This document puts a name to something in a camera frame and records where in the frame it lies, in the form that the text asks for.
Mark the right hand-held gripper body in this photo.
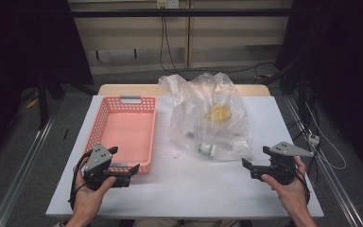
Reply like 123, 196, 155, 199
249, 141, 316, 186

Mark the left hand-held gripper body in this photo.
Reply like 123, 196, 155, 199
82, 143, 132, 191

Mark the pink plastic basket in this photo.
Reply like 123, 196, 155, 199
82, 96, 158, 176

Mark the small jar with white lid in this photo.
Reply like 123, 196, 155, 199
197, 141, 218, 158

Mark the clear plastic bag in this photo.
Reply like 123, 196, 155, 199
157, 71, 254, 163

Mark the person's right hand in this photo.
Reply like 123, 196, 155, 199
260, 156, 312, 216

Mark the person's left hand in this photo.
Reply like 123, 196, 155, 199
72, 165, 118, 222

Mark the white power strip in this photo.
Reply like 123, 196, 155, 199
307, 133, 321, 147

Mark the white table mat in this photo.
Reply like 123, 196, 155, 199
44, 94, 325, 220

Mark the wooden table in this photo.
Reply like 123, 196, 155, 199
97, 83, 271, 97

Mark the black stand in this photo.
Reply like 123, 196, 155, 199
35, 71, 97, 131

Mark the black curtain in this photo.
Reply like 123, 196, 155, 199
274, 0, 363, 173
0, 0, 95, 171

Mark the black horizontal bar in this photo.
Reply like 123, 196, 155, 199
70, 8, 293, 19

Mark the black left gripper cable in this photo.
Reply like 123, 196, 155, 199
68, 150, 93, 211

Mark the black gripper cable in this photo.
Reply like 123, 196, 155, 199
68, 150, 93, 211
291, 168, 312, 204

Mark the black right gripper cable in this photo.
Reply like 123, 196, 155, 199
291, 168, 312, 204

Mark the white floor cable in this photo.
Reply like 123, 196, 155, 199
304, 103, 348, 171

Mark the metal floor rail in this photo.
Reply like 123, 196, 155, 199
284, 96, 363, 227
0, 115, 57, 227

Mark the black hanging wall cable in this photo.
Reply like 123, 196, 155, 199
159, 15, 276, 79

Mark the white wall outlet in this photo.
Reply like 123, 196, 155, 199
156, 0, 181, 9

